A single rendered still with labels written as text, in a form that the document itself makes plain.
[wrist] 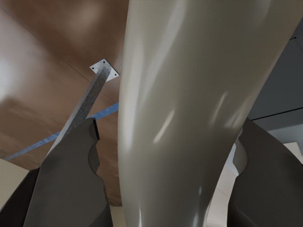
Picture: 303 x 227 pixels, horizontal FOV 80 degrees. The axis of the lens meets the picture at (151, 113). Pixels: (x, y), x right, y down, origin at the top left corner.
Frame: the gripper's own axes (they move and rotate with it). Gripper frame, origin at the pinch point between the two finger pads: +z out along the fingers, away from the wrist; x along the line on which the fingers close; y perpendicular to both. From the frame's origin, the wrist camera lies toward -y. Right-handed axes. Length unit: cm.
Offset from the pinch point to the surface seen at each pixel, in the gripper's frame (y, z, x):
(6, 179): 359, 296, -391
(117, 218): 611, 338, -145
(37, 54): 28, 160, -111
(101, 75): 44, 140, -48
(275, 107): 25, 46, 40
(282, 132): 30, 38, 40
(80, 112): 58, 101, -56
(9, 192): 387, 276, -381
